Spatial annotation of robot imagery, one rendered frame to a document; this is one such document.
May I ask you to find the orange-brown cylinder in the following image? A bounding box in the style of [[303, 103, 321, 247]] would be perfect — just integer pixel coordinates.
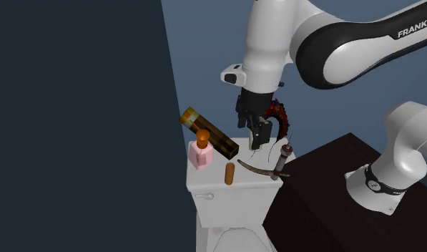
[[224, 161, 236, 187]]

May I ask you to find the white toilet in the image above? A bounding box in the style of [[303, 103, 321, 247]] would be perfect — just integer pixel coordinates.
[[185, 136, 298, 252]]

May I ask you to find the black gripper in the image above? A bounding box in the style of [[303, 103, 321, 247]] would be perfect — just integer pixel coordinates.
[[235, 87, 275, 151]]

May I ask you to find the pickaxe with grey red handle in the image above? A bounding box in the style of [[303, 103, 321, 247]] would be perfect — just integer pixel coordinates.
[[237, 140, 294, 182]]

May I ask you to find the dark robot stand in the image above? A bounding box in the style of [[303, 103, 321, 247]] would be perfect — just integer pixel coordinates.
[[262, 132, 427, 252]]

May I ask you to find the long brown and yellow box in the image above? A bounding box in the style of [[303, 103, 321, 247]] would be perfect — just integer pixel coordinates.
[[178, 105, 240, 161]]

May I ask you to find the red curved spiky figure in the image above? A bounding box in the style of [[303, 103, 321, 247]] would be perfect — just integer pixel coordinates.
[[263, 99, 291, 145]]

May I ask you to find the pink bottle with orange cap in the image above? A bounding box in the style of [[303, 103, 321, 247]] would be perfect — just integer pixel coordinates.
[[187, 128, 215, 172]]

